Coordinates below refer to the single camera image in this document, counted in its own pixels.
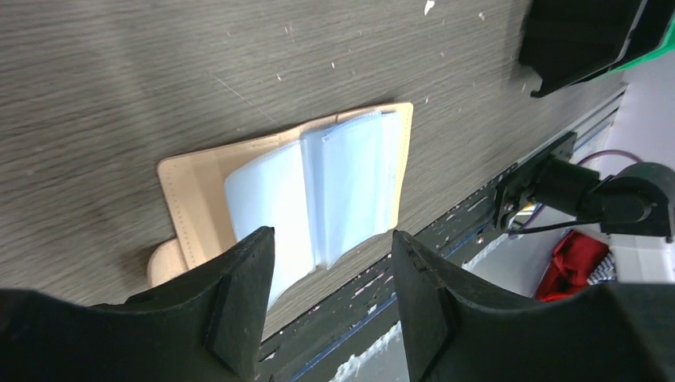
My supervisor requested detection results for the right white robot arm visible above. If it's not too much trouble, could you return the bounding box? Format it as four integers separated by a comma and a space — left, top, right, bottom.
494, 154, 674, 240

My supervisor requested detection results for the beige leather card holder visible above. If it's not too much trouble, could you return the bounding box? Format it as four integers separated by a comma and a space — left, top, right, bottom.
147, 102, 414, 301

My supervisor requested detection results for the black tray with cards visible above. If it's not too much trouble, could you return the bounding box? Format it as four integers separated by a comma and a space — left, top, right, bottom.
518, 0, 674, 98

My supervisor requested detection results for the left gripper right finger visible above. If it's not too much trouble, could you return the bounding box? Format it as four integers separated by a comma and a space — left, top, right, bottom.
392, 231, 674, 381

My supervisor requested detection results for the green plastic bin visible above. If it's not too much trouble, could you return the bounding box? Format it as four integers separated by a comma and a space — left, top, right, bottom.
612, 26, 674, 72

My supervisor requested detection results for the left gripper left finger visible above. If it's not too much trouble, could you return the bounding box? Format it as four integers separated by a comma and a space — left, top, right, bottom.
1, 227, 275, 381

